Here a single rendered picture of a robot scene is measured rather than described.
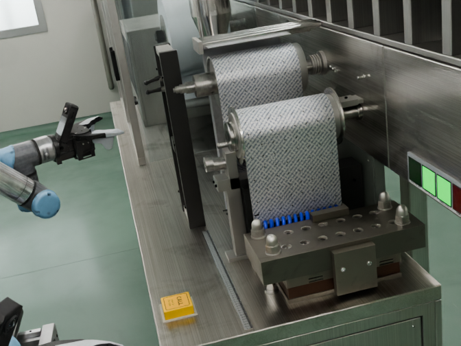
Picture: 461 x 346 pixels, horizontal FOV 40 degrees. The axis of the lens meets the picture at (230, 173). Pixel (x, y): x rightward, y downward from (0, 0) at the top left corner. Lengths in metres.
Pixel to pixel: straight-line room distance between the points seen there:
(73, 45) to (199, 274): 5.53
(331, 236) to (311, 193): 0.16
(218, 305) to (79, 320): 1.91
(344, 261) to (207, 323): 0.34
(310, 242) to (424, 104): 0.41
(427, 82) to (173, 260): 0.86
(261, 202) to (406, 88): 0.46
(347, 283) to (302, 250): 0.13
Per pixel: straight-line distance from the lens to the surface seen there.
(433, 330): 1.64
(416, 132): 1.42
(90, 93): 7.15
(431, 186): 1.40
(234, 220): 1.69
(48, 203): 1.75
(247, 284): 1.62
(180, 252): 1.83
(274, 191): 1.60
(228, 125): 1.57
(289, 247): 1.50
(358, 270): 1.51
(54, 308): 3.58
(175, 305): 1.55
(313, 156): 1.60
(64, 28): 7.04
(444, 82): 1.28
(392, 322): 1.57
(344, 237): 1.52
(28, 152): 1.86
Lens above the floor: 1.72
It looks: 21 degrees down
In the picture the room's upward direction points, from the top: 8 degrees counter-clockwise
